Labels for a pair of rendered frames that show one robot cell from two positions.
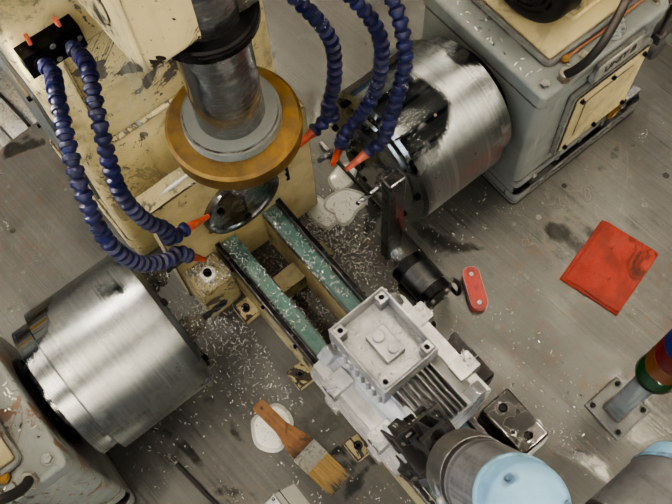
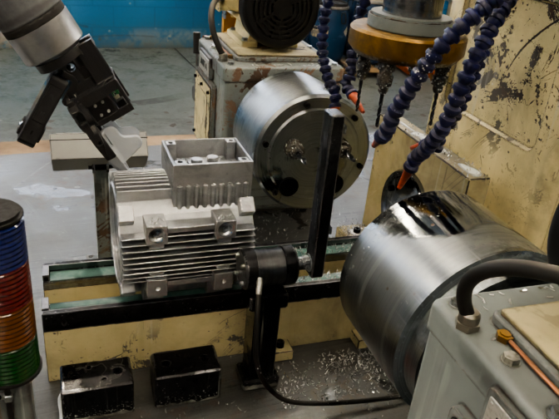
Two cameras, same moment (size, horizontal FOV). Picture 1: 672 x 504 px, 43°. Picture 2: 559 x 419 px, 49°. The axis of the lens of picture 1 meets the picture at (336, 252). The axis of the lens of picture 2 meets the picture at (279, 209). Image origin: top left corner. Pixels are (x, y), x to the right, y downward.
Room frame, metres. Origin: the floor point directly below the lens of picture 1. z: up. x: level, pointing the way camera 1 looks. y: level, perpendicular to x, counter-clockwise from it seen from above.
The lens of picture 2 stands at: (0.67, -0.88, 1.50)
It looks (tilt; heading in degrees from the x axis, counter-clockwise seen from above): 27 degrees down; 103
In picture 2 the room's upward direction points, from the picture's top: 6 degrees clockwise
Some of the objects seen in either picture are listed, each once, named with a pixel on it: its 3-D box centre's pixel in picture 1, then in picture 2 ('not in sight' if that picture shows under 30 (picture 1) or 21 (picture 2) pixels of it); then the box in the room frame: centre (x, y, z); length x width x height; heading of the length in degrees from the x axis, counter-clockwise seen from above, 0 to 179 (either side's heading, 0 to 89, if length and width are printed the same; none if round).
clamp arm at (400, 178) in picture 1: (392, 219); (322, 197); (0.55, -0.09, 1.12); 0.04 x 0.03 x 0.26; 34
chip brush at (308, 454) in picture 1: (298, 444); not in sight; (0.29, 0.10, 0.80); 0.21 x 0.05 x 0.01; 41
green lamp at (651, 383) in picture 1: (661, 369); (7, 352); (0.30, -0.45, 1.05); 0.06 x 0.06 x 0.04
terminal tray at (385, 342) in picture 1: (383, 346); (205, 172); (0.36, -0.05, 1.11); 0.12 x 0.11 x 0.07; 35
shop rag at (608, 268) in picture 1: (609, 266); not in sight; (0.56, -0.50, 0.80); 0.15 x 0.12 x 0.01; 137
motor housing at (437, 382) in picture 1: (399, 383); (179, 227); (0.33, -0.08, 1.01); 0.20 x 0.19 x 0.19; 35
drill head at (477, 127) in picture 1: (431, 119); (464, 317); (0.77, -0.18, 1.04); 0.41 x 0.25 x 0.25; 124
